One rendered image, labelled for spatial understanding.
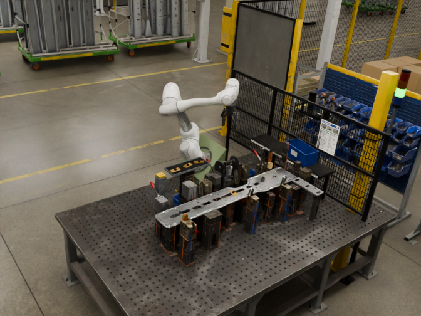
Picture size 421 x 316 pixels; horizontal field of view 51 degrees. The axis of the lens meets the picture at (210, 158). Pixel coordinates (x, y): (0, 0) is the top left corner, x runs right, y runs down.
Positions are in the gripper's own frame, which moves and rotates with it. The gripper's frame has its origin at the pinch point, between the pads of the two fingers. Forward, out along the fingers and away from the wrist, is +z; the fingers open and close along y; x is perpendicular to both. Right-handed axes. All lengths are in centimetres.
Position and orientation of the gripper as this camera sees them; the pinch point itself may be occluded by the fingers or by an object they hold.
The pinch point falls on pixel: (228, 127)
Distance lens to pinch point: 367.6
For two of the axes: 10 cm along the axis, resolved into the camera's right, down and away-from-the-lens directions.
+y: 6.2, 4.1, -6.7
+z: -0.7, 8.8, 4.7
